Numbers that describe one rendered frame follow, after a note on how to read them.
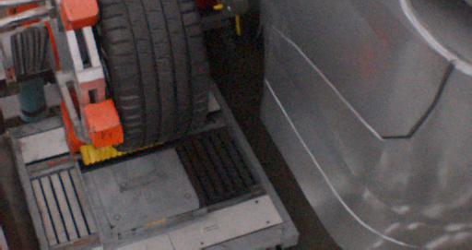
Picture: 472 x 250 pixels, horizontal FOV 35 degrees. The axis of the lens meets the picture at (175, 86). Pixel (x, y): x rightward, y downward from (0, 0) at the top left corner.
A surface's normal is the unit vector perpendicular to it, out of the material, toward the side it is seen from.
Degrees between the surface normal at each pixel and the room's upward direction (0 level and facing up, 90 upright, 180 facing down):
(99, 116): 0
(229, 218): 0
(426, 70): 90
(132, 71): 65
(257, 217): 0
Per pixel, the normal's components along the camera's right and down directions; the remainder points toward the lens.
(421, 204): -0.53, 0.65
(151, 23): 0.25, 0.04
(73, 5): 0.20, -0.18
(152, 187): 0.00, -0.70
